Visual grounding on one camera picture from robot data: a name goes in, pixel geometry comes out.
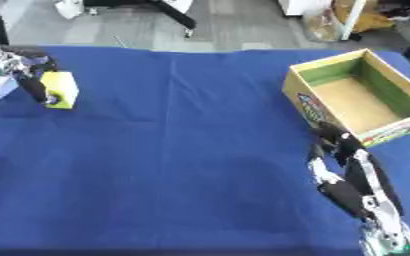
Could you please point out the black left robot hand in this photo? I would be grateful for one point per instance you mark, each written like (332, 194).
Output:
(34, 85)

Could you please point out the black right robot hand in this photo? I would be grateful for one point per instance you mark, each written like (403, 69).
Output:
(354, 173)

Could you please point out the yellow rectangular block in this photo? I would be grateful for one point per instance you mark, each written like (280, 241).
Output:
(61, 89)

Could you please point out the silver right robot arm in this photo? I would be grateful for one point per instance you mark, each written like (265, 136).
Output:
(392, 238)

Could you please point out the open cardboard box green inside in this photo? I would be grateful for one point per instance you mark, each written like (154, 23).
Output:
(360, 96)

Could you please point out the tan cardboard box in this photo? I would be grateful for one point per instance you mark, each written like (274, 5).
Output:
(363, 15)

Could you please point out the white paper bag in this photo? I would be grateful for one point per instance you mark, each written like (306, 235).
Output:
(69, 8)

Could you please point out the black office chair base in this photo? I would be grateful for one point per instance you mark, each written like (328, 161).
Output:
(156, 10)

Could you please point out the white table leg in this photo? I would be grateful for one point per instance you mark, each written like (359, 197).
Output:
(353, 20)

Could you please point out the clear plastic bag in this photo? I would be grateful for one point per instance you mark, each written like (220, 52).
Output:
(319, 23)

